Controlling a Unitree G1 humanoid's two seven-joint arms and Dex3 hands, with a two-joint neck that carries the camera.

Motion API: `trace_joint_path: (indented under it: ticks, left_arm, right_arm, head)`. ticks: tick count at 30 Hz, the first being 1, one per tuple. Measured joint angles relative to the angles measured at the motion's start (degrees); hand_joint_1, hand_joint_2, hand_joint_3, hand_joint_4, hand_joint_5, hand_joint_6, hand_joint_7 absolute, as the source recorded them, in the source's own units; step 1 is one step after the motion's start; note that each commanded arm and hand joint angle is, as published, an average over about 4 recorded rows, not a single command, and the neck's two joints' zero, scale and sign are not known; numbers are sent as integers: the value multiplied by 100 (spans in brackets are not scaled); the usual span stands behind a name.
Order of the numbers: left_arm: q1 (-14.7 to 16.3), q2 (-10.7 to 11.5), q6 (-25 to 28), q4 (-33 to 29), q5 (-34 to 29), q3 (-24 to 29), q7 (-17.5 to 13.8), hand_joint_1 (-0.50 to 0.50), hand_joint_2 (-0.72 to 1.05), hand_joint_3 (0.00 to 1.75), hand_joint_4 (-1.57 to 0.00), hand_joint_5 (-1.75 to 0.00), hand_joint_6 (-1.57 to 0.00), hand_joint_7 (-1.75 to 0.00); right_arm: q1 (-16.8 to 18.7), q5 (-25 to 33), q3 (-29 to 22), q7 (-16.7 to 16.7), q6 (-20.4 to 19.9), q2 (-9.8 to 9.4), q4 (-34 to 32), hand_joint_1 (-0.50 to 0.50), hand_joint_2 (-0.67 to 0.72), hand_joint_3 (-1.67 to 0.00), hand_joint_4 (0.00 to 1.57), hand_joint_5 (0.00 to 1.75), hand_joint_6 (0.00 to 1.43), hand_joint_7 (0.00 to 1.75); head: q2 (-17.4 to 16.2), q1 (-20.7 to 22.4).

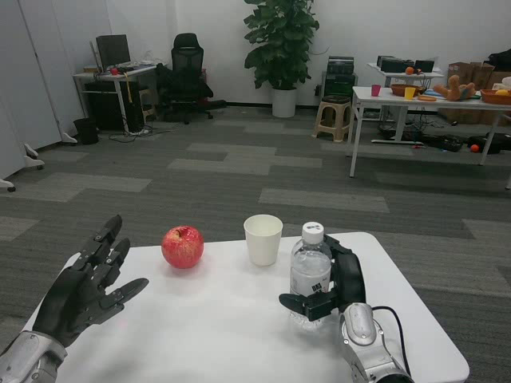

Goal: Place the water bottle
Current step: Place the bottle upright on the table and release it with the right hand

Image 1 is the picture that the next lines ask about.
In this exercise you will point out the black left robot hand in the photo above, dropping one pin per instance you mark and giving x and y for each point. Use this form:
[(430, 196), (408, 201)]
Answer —
[(68, 299)]

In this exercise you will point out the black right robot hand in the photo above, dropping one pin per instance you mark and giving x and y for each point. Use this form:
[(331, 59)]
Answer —
[(349, 279)]

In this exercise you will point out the clear water bottle white cap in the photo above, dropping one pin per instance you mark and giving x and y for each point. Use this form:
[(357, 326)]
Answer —
[(309, 271)]

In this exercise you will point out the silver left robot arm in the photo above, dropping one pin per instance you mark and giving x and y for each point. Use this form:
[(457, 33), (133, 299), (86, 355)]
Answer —
[(28, 359)]

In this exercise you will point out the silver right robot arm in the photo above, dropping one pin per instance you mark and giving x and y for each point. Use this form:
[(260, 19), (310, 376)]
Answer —
[(367, 347)]

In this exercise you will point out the white paper cup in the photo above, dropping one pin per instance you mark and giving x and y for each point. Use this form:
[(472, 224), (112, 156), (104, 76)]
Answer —
[(262, 243)]

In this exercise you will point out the red apple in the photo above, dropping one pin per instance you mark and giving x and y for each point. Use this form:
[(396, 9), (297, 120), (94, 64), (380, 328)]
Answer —
[(183, 247)]

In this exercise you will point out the white partition panel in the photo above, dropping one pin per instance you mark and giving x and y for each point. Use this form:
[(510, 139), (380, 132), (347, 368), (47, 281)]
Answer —
[(3, 151), (16, 80), (52, 60)]

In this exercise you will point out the beige plastic stool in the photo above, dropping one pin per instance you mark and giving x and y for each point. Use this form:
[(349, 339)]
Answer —
[(332, 115)]

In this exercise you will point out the black trash bin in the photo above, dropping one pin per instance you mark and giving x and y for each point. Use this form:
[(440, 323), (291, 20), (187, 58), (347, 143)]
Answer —
[(85, 131)]

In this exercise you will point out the long white table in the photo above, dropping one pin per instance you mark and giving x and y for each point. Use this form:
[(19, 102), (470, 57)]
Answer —
[(383, 99)]

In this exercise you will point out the pink plastic cup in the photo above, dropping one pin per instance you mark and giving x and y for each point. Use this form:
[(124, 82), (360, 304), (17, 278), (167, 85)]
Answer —
[(376, 91)]

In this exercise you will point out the yellow plastic cup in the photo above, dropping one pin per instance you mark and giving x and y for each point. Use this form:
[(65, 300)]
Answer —
[(410, 93)]

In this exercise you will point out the brown woven basket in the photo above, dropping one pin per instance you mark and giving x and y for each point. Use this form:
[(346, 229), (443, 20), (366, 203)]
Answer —
[(399, 90)]

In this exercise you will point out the orange toy carrot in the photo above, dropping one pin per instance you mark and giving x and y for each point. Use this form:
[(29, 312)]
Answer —
[(428, 98)]

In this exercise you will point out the black bag on floor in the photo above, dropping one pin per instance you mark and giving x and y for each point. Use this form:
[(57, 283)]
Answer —
[(493, 143)]

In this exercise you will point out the black equipment rack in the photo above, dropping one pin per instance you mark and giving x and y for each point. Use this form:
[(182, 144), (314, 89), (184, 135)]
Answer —
[(339, 77)]

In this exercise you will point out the black computer tower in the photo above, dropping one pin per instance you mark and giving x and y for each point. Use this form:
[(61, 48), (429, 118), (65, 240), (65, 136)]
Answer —
[(135, 107)]

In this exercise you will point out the small white table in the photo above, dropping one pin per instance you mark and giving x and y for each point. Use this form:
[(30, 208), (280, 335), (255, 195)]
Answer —
[(379, 71)]

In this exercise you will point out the orange fruit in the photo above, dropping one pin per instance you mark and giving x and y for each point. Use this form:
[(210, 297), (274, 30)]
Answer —
[(409, 71)]

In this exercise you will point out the orange plush toy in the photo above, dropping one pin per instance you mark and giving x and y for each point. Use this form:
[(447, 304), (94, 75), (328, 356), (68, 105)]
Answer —
[(455, 89)]

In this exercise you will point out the large black equipment case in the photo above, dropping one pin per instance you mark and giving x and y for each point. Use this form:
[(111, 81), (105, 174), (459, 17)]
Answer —
[(395, 64)]

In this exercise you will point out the small black equipment case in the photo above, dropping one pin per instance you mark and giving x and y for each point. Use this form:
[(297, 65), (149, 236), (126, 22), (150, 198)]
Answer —
[(425, 66)]

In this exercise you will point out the white office desk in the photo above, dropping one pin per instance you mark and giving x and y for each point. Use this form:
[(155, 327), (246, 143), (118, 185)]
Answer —
[(120, 73)]

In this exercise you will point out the orange basket with fruit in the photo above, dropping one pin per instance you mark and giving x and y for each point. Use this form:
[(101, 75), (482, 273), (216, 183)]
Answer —
[(495, 97)]

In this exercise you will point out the brown cardboard box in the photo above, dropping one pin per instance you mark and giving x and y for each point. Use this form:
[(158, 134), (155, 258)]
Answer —
[(467, 73)]

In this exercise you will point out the green plant in white pot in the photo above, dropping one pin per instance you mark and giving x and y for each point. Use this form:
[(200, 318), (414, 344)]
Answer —
[(281, 40)]

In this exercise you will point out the black computer monitor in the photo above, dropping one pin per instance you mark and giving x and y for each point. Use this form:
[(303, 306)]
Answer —
[(113, 52)]

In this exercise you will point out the black office chair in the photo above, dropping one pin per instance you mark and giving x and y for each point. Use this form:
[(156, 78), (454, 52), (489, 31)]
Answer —
[(187, 68)]

